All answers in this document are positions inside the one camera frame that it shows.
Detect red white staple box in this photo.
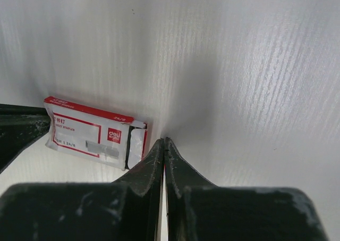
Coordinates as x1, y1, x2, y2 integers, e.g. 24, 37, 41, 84
44, 96, 148, 170

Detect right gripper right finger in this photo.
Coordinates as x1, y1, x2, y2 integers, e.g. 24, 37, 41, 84
164, 138, 328, 240

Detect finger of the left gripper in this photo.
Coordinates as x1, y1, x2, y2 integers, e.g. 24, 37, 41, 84
0, 104, 50, 172

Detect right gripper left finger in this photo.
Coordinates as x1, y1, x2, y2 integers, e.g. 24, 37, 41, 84
1, 139, 164, 240

